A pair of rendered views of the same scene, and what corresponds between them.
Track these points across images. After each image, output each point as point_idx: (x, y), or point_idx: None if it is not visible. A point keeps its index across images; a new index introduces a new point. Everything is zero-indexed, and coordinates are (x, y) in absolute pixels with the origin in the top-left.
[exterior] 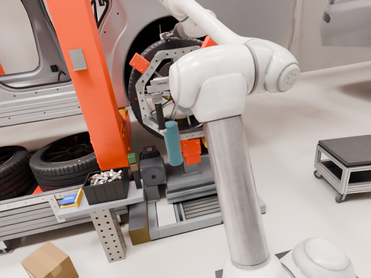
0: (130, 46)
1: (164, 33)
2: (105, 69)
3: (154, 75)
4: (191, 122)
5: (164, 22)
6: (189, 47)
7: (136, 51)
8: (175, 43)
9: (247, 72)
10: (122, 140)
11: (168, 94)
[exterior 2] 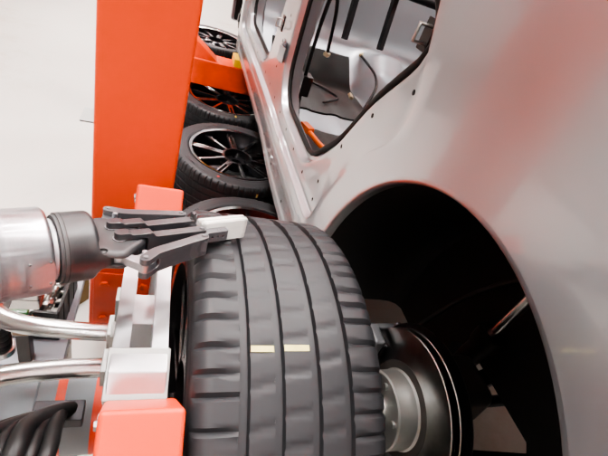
0: (394, 197)
1: (190, 217)
2: (134, 157)
3: (456, 331)
4: None
5: None
6: (114, 331)
7: (480, 236)
8: (192, 278)
9: None
10: (92, 285)
11: (179, 355)
